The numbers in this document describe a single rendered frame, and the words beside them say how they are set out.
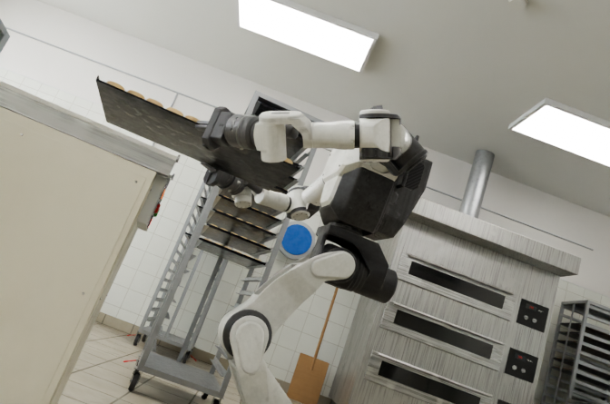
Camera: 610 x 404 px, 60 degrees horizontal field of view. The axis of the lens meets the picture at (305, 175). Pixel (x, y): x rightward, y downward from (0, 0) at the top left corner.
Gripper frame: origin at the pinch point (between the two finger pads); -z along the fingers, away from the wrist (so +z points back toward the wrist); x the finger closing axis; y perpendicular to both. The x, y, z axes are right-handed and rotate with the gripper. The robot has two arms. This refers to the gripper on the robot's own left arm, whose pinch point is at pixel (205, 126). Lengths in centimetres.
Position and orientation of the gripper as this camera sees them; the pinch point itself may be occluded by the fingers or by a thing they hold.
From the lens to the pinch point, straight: 147.6
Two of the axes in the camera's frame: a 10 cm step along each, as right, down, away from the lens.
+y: -4.3, -4.1, -8.0
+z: 8.3, 1.5, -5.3
